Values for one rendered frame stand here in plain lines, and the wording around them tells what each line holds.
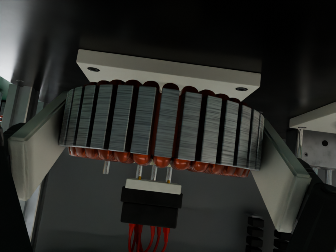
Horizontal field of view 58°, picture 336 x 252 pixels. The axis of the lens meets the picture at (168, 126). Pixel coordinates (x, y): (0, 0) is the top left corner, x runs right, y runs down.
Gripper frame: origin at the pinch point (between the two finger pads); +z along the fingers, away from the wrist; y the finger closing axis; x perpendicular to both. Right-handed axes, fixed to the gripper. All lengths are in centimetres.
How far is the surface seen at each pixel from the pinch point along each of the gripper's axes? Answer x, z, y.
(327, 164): -11.1, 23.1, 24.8
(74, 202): -27.5, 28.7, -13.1
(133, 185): -11.2, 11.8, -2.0
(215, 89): 0.8, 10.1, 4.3
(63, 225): -31.0, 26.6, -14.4
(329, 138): -7.8, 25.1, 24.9
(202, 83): 1.4, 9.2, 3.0
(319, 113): -1.4, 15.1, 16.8
